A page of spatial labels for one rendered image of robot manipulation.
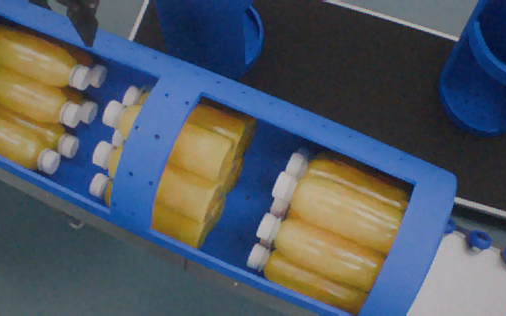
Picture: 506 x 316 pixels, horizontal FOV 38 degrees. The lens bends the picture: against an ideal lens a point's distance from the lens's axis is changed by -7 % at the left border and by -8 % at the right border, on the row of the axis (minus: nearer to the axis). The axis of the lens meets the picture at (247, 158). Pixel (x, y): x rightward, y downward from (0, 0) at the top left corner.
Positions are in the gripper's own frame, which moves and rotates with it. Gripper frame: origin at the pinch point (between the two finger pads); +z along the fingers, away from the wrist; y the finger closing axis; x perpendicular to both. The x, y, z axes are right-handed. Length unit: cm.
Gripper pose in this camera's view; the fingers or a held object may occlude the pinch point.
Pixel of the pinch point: (31, 29)
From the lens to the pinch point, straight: 82.5
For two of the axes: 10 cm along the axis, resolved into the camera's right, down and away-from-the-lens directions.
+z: 1.2, 3.6, 9.3
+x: -1.3, 9.3, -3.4
